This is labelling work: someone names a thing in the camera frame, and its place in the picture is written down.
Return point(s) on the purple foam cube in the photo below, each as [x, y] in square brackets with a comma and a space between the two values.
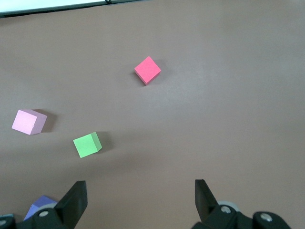
[38, 207]

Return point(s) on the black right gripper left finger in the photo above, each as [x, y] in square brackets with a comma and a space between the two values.
[69, 210]

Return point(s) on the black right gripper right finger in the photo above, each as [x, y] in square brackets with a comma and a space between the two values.
[209, 210]

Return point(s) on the white panel beside table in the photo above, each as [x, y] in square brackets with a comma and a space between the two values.
[35, 4]

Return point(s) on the pink foam cube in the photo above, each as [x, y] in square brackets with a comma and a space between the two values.
[25, 121]

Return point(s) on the green foam cube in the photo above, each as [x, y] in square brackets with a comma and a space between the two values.
[87, 145]

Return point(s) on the red foam cube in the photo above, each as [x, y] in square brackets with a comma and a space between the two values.
[147, 70]

